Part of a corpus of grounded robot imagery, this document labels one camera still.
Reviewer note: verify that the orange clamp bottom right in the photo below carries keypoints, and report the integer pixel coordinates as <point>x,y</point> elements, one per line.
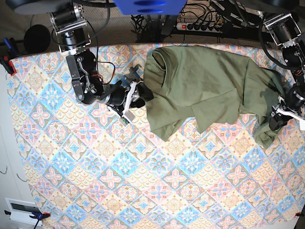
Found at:
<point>299,214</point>

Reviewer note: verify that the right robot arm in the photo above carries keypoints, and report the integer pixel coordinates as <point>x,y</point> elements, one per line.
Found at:
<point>71,35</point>

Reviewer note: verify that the green t-shirt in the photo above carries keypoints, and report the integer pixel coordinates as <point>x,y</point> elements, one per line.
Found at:
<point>210,85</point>

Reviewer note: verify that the black round stool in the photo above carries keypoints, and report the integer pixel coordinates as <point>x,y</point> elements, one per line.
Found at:
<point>37,39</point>

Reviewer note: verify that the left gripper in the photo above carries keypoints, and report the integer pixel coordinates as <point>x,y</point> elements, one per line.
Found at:
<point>292,101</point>

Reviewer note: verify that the patterned tablecloth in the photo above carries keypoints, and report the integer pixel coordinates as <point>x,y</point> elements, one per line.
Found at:
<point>89,171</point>

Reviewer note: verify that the blue clamp bottom left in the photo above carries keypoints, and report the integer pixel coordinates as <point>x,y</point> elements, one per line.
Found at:
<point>39,216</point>

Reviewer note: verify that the white power strip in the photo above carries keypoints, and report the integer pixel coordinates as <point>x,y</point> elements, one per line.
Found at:
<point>183,26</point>

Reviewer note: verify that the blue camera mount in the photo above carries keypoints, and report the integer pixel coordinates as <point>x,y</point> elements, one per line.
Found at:
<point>150,7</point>

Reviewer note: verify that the white wall outlet box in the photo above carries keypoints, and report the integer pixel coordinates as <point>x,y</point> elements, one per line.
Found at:
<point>20,211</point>

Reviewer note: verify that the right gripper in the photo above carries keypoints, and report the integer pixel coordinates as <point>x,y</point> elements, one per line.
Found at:
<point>120,89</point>

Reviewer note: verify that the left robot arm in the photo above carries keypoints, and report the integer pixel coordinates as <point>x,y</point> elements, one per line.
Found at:
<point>277,19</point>

